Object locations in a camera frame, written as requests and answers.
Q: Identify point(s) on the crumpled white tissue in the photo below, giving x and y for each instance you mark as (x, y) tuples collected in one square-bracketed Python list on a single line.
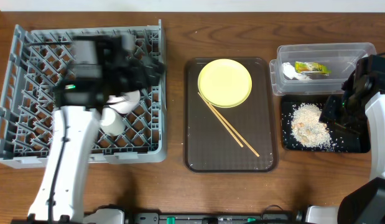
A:
[(290, 72)]

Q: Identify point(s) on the dark brown serving tray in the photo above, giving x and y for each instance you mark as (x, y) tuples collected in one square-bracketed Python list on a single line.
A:
[(209, 147)]

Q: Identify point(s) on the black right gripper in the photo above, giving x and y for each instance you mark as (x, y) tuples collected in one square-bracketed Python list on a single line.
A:
[(330, 115)]

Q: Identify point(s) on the clear plastic waste bin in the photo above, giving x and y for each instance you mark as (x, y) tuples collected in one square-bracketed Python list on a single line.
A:
[(339, 58)]

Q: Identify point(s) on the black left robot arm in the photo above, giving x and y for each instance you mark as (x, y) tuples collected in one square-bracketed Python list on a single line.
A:
[(79, 106)]

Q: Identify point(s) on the food scraps pile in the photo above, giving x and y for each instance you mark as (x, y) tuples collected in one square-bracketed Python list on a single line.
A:
[(301, 129)]

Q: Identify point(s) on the grey plastic dishwasher rack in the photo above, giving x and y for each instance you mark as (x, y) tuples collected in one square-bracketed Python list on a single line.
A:
[(39, 59)]

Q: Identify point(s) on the wooden chopstick with pattern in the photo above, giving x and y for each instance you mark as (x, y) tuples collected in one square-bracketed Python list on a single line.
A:
[(238, 135)]

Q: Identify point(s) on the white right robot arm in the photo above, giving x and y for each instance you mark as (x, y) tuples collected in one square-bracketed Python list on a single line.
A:
[(366, 204)]

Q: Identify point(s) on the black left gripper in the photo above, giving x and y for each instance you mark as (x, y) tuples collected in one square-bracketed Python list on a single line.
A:
[(145, 72)]

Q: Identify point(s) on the small pale green cup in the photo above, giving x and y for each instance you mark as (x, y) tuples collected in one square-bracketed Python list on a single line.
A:
[(112, 122)]

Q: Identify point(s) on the green snack wrapper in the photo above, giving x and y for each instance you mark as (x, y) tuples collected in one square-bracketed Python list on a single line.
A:
[(311, 67)]

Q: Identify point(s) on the black waste tray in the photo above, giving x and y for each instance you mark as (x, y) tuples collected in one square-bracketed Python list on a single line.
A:
[(341, 140)]

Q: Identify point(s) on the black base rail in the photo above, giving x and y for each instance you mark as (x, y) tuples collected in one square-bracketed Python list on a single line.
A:
[(108, 216)]

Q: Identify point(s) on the yellow plate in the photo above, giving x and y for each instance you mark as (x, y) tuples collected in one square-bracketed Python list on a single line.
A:
[(224, 83)]

